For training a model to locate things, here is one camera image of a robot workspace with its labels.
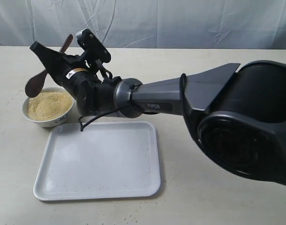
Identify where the white ceramic bowl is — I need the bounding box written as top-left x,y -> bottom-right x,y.
22,87 -> 74,128

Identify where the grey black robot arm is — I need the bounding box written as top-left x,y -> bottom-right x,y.
30,42 -> 286,186

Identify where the white wrinkled backdrop curtain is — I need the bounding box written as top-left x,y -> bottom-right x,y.
0,0 -> 286,49

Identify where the beige grain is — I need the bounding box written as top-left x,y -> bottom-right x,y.
27,91 -> 72,121

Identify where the dark brown wooden spoon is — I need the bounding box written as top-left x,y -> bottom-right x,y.
24,34 -> 73,98

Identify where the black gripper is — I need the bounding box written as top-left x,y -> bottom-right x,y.
30,41 -> 121,117

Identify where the white rectangular plastic tray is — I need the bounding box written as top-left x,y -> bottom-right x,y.
33,121 -> 161,201

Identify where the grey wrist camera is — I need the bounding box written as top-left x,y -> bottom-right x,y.
75,29 -> 111,63

